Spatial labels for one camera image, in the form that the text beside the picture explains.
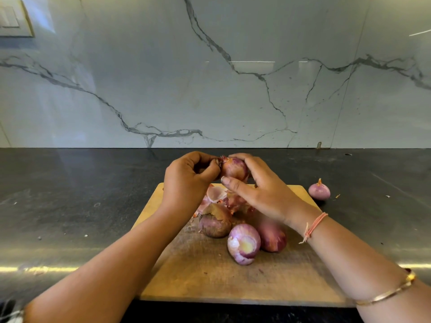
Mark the gold bangle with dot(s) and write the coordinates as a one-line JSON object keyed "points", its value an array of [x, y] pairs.
{"points": [[387, 292]]}

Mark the wooden cutting board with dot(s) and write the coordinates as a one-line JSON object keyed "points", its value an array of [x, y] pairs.
{"points": [[195, 279]]}

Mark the pile of onion peels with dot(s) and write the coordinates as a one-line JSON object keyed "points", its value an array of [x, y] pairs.
{"points": [[219, 197]]}

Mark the white wall switch plate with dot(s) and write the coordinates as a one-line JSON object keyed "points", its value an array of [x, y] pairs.
{"points": [[13, 18]]}

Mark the person's left forearm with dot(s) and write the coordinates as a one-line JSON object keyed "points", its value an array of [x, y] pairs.
{"points": [[101, 282]]}

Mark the person's right hand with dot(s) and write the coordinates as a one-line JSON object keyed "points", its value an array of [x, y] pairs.
{"points": [[273, 191]]}

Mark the red onion with pale patch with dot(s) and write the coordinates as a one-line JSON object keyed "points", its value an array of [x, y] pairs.
{"points": [[244, 243]]}

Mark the person's left hand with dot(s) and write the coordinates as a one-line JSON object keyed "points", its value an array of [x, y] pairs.
{"points": [[185, 185]]}

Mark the black white plaid sleeve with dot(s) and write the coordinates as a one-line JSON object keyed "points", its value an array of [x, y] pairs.
{"points": [[8, 314]]}

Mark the person's right forearm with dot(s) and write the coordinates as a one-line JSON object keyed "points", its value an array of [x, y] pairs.
{"points": [[370, 272]]}

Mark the brownish red onion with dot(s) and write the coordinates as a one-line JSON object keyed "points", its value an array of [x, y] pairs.
{"points": [[215, 225]]}

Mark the small red onion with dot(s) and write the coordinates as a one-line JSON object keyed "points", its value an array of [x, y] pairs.
{"points": [[319, 191]]}

